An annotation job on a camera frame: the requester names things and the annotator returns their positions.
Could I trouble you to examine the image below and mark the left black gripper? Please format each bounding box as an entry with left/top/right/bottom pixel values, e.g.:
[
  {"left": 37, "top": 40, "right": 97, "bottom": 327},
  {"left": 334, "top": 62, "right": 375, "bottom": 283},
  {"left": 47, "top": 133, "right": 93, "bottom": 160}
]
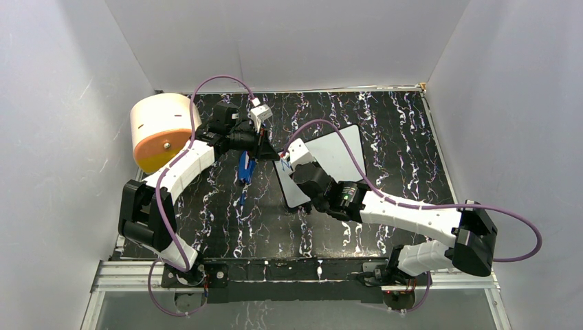
[{"left": 228, "top": 124, "right": 281, "bottom": 164}]

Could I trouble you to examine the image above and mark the small black-framed whiteboard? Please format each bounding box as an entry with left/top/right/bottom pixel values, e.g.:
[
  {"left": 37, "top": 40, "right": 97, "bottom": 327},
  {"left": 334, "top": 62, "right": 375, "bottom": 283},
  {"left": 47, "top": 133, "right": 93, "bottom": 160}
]
[{"left": 273, "top": 124, "right": 366, "bottom": 208}]

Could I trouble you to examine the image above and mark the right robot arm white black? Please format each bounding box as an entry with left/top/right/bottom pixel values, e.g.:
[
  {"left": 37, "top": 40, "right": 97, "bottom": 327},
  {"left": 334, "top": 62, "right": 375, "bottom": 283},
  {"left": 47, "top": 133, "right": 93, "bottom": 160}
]
[{"left": 290, "top": 163, "right": 497, "bottom": 285}]

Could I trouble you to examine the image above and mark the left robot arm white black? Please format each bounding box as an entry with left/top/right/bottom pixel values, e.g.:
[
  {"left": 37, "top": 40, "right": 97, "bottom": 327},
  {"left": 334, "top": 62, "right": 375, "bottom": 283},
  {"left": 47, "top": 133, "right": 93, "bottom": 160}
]
[{"left": 118, "top": 93, "right": 280, "bottom": 286}]

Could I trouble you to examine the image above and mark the blue stapler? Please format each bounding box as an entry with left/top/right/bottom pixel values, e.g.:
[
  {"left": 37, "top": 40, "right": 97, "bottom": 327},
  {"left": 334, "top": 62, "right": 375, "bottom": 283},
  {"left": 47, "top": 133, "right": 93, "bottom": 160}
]
[{"left": 237, "top": 151, "right": 256, "bottom": 185}]

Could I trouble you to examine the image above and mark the cream orange cylindrical drum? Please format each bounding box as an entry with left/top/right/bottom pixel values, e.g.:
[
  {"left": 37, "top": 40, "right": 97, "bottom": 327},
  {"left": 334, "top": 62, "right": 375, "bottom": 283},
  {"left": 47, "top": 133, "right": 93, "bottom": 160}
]
[{"left": 130, "top": 93, "right": 192, "bottom": 174}]

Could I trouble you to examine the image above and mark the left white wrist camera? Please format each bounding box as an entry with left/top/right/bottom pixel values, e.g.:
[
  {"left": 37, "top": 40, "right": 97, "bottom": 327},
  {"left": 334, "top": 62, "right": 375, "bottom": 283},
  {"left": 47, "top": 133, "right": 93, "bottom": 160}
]
[{"left": 250, "top": 98, "right": 273, "bottom": 134}]

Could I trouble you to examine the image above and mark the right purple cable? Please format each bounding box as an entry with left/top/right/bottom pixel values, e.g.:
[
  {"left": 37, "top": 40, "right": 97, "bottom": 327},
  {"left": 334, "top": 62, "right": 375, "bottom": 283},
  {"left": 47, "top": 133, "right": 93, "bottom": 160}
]
[{"left": 282, "top": 119, "right": 543, "bottom": 314}]

